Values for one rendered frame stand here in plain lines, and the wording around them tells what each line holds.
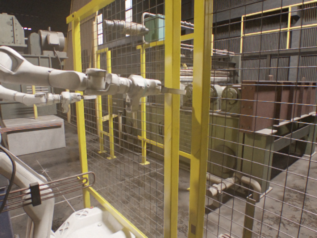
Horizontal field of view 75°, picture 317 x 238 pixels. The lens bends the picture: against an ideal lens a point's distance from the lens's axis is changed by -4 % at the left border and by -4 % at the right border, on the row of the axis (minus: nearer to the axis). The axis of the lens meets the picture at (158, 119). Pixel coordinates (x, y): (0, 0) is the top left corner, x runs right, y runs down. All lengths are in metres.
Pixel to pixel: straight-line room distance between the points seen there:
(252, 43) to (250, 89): 10.47
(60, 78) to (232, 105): 2.33
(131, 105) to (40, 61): 4.56
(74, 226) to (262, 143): 2.02
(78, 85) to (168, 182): 0.59
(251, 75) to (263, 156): 10.27
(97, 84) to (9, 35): 4.67
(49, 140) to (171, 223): 3.78
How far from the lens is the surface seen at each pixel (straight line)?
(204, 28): 0.83
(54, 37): 5.43
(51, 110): 5.31
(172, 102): 0.92
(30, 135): 4.55
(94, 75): 0.72
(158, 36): 3.47
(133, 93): 0.79
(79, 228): 1.76
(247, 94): 2.53
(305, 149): 4.69
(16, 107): 5.18
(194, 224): 1.01
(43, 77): 0.80
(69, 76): 0.74
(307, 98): 4.39
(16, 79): 0.86
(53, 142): 4.67
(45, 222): 1.38
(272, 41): 12.50
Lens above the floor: 1.32
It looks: 10 degrees down
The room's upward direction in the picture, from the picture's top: straight up
